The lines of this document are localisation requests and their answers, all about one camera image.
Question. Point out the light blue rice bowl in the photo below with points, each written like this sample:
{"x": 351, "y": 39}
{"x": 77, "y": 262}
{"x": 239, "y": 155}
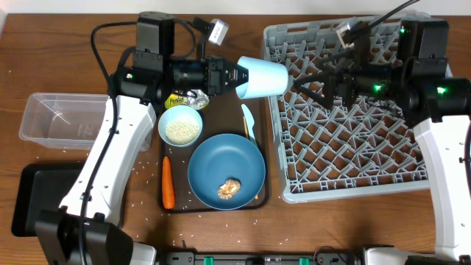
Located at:
{"x": 180, "y": 126}

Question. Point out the light blue cup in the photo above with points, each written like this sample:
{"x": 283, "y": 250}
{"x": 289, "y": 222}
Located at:
{"x": 265, "y": 78}

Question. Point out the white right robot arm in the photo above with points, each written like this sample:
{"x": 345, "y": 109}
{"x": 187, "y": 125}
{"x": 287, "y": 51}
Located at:
{"x": 437, "y": 109}

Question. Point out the black waste tray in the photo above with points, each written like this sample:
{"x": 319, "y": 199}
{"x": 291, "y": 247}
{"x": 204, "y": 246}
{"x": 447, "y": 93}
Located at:
{"x": 41, "y": 187}

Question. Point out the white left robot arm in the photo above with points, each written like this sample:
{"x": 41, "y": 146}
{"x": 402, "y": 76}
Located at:
{"x": 169, "y": 56}

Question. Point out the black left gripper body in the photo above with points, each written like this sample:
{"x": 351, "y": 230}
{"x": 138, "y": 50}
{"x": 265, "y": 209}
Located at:
{"x": 215, "y": 76}

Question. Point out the clear plastic bin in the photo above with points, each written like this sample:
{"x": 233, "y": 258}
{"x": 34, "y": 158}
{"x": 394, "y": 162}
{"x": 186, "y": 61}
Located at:
{"x": 73, "y": 121}

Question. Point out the brown food scrap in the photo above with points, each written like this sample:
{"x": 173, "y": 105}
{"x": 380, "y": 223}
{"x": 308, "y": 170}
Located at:
{"x": 229, "y": 189}

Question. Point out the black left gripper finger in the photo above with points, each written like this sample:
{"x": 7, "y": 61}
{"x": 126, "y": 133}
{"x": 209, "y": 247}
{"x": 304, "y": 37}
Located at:
{"x": 240, "y": 72}
{"x": 242, "y": 88}

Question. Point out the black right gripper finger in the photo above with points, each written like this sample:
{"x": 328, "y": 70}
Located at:
{"x": 309, "y": 93}
{"x": 322, "y": 76}

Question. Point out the yellow snack wrapper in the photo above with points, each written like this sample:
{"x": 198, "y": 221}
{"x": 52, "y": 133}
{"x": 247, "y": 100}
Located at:
{"x": 175, "y": 100}

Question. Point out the crumpled white tissue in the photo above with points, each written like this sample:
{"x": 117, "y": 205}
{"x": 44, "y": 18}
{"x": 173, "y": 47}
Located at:
{"x": 197, "y": 99}

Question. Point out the dark blue plate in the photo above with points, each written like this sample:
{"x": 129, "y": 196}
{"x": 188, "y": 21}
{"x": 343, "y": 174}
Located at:
{"x": 226, "y": 157}

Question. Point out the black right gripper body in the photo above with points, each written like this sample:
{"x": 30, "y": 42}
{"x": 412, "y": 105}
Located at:
{"x": 355, "y": 85}

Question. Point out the orange carrot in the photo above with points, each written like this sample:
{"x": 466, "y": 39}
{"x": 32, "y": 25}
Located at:
{"x": 167, "y": 186}

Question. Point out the dark brown tray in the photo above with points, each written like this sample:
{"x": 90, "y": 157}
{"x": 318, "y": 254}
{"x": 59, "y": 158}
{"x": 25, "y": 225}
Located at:
{"x": 222, "y": 115}

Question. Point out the grey dishwasher rack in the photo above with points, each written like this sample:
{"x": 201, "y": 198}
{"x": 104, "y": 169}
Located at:
{"x": 338, "y": 153}

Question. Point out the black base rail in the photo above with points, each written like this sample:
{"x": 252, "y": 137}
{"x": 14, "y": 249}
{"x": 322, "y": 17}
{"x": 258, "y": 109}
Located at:
{"x": 318, "y": 258}

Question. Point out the light blue plastic knife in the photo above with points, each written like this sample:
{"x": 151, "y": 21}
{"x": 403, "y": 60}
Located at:
{"x": 250, "y": 123}

